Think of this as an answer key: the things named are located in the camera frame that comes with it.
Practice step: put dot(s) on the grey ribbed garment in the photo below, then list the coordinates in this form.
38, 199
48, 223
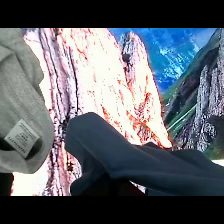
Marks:
20, 106

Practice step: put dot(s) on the dark blue garment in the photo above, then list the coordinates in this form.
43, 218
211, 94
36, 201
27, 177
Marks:
133, 160

